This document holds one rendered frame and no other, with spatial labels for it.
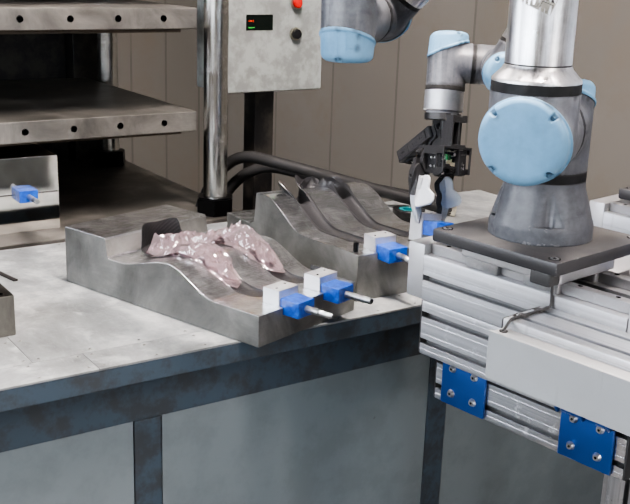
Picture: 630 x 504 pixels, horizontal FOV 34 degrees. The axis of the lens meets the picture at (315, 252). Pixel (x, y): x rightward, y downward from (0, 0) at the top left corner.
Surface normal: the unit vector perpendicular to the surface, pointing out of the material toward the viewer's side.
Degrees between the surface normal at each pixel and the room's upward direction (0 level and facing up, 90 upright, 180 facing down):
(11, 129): 90
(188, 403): 90
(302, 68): 90
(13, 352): 0
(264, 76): 90
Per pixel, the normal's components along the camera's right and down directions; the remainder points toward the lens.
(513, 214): -0.68, -0.13
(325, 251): -0.83, 0.13
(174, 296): -0.63, 0.19
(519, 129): -0.39, 0.37
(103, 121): 0.55, 0.25
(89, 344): 0.04, -0.96
